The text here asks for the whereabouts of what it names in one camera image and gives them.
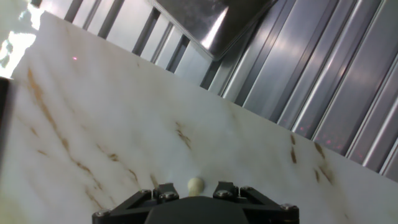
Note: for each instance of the black white chessboard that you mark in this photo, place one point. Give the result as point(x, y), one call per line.
point(3, 109)

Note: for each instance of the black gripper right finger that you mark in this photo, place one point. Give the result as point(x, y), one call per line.
point(270, 213)

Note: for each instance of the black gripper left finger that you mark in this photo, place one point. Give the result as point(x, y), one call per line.
point(124, 211)

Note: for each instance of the cream white chess piece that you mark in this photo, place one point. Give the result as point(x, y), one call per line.
point(196, 186)

